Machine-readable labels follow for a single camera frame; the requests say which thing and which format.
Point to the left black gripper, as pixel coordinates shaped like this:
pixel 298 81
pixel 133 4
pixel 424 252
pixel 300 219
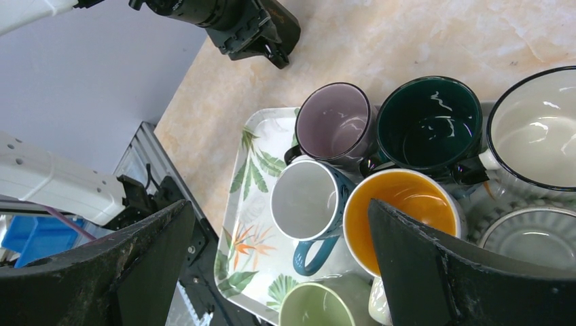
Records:
pixel 239 29

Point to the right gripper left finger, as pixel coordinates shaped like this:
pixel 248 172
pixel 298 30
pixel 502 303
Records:
pixel 75 287

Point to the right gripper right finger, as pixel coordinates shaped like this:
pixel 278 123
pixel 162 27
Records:
pixel 432 278

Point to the white floral mug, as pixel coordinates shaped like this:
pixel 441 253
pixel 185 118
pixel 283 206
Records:
pixel 410 193

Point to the light green mug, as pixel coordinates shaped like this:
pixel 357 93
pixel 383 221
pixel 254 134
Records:
pixel 333 300

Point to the grey striped mug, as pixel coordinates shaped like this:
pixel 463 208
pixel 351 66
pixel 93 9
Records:
pixel 540 232

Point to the lilac purple mug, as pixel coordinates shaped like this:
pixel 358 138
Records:
pixel 336 125

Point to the light blue mug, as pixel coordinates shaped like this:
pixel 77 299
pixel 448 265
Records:
pixel 307 205

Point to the dark green mug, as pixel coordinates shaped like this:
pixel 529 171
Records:
pixel 427 125

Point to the white black-rimmed mug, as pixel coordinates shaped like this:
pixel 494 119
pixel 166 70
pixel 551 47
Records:
pixel 531 136

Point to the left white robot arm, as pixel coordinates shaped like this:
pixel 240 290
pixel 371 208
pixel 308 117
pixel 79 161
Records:
pixel 32 174

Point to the blue plastic bin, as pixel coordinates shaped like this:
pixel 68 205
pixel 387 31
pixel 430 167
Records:
pixel 25 239

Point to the floral leaf pattern tray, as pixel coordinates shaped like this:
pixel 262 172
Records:
pixel 253 267

